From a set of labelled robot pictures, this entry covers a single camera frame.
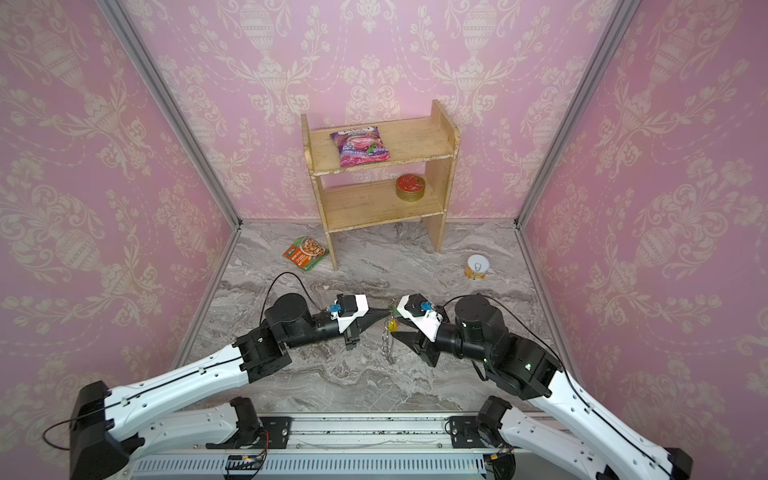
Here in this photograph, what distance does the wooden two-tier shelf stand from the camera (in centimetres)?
77

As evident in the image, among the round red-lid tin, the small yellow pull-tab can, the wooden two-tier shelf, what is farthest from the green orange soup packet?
the small yellow pull-tab can

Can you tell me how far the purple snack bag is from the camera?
756 millimetres

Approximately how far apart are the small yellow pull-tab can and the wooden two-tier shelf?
136mm

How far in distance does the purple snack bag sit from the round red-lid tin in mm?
221

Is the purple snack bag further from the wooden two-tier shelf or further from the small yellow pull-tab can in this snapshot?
the small yellow pull-tab can

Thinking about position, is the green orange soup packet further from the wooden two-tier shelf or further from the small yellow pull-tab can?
the small yellow pull-tab can

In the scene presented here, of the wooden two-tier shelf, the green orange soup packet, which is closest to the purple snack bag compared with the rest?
the wooden two-tier shelf

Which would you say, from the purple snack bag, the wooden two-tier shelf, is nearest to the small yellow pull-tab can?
the wooden two-tier shelf

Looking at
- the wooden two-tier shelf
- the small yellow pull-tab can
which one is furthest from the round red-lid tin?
the small yellow pull-tab can

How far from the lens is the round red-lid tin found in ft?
3.25

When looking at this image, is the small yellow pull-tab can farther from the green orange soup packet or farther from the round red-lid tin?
the green orange soup packet

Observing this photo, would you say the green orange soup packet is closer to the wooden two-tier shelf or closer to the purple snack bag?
the wooden two-tier shelf

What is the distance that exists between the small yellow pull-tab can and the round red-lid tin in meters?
0.29

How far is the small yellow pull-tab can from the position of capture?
40.1 inches
